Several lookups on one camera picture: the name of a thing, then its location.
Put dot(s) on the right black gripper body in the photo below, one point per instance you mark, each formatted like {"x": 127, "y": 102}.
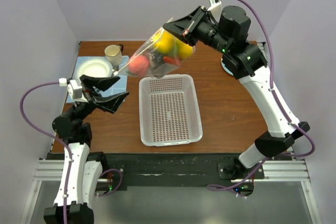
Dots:
{"x": 201, "y": 31}

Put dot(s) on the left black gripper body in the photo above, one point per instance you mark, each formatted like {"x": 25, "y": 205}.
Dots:
{"x": 89, "y": 95}

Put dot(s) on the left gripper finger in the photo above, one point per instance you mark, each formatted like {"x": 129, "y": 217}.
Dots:
{"x": 111, "y": 103}
{"x": 101, "y": 83}

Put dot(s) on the polka dot zip bag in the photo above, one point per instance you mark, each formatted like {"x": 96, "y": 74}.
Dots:
{"x": 157, "y": 68}

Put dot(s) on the red fake apple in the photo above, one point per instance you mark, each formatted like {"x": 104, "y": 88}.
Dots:
{"x": 138, "y": 65}

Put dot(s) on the white plastic basket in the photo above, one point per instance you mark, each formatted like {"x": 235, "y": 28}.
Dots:
{"x": 168, "y": 111}

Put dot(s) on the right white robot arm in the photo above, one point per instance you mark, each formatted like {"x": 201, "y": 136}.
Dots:
{"x": 249, "y": 66}

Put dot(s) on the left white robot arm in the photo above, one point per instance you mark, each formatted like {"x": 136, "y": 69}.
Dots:
{"x": 82, "y": 168}

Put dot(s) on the yellow fake fruit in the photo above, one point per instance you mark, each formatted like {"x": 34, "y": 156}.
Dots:
{"x": 184, "y": 51}

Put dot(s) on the yellow fake lemon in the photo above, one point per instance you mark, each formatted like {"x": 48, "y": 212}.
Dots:
{"x": 163, "y": 42}

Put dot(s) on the red fake chili pepper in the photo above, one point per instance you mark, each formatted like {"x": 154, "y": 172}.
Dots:
{"x": 172, "y": 61}

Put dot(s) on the white paper bowl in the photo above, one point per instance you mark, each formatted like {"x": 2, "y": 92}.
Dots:
{"x": 93, "y": 68}

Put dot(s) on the blue grid placemat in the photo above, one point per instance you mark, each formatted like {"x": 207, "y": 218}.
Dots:
{"x": 118, "y": 87}

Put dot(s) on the beige mug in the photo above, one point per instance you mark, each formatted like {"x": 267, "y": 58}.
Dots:
{"x": 113, "y": 53}

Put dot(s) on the round beige blue plate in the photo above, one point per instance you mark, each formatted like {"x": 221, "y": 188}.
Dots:
{"x": 226, "y": 69}

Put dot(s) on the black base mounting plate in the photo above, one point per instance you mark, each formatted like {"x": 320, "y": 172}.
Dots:
{"x": 169, "y": 169}

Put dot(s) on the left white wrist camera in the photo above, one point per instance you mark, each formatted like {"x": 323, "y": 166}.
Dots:
{"x": 74, "y": 89}

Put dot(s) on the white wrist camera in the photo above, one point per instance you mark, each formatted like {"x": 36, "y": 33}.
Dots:
{"x": 215, "y": 8}
{"x": 74, "y": 89}

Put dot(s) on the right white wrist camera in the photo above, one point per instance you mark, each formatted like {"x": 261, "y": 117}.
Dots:
{"x": 215, "y": 8}

